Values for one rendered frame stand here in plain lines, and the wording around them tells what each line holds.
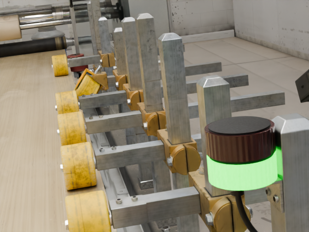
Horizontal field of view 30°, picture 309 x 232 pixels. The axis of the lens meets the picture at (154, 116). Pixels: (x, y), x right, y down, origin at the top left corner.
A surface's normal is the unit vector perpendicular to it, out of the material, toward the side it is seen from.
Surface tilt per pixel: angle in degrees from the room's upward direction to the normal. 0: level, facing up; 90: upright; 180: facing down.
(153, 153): 90
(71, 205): 28
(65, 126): 63
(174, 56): 90
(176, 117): 90
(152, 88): 90
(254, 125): 0
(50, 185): 0
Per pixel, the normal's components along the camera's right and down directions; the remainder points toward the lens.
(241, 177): -0.17, 0.26
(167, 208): 0.18, 0.23
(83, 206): 0.01, -0.68
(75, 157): 0.07, -0.48
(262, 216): -0.11, -0.96
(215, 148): -0.77, 0.24
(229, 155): -0.44, 0.27
